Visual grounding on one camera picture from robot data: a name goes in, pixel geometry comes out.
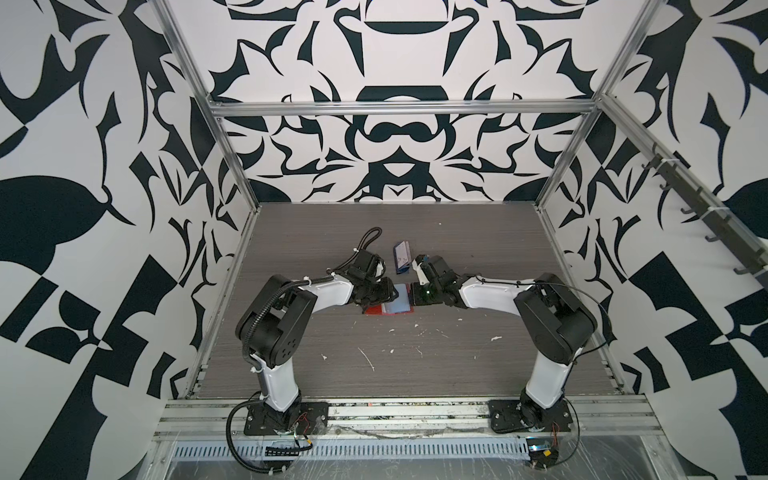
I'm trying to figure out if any red card holder wallet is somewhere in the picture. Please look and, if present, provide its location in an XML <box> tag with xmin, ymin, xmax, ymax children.
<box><xmin>364</xmin><ymin>284</ymin><xmax>414</xmax><ymax>316</ymax></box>

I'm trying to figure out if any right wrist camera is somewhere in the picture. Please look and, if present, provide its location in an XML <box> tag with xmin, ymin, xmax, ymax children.
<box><xmin>411</xmin><ymin>254</ymin><xmax>430</xmax><ymax>285</ymax></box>

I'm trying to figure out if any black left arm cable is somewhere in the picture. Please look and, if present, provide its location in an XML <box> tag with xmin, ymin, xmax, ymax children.
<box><xmin>224</xmin><ymin>395</ymin><xmax>301</xmax><ymax>475</ymax></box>

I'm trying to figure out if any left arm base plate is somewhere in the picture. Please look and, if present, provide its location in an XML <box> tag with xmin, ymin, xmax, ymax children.
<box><xmin>244</xmin><ymin>402</ymin><xmax>330</xmax><ymax>436</ymax></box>

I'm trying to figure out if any aluminium front rail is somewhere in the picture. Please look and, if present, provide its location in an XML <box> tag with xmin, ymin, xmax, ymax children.
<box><xmin>153</xmin><ymin>395</ymin><xmax>663</xmax><ymax>440</ymax></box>

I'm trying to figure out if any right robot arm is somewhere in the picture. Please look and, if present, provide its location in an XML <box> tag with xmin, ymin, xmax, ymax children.
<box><xmin>411</xmin><ymin>255</ymin><xmax>597</xmax><ymax>410</ymax></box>

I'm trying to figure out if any wall hook rail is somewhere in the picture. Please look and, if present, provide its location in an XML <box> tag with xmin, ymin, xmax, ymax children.
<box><xmin>644</xmin><ymin>144</ymin><xmax>767</xmax><ymax>290</ymax></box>

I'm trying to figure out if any right base electronics board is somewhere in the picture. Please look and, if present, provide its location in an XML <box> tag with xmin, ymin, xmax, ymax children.
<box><xmin>526</xmin><ymin>437</ymin><xmax>559</xmax><ymax>471</ymax></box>

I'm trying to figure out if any blue card stand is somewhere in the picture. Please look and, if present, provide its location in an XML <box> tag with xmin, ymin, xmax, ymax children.
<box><xmin>393</xmin><ymin>240</ymin><xmax>412</xmax><ymax>275</ymax></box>

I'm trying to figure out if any white vented cable duct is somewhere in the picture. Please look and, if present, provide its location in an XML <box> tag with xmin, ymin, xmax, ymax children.
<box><xmin>173</xmin><ymin>437</ymin><xmax>530</xmax><ymax>461</ymax></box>

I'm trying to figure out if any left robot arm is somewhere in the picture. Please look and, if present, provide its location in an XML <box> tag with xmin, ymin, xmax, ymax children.
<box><xmin>236</xmin><ymin>249</ymin><xmax>399</xmax><ymax>413</ymax></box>

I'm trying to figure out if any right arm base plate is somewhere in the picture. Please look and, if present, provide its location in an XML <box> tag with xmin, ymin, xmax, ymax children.
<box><xmin>487</xmin><ymin>397</ymin><xmax>574</xmax><ymax>434</ymax></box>

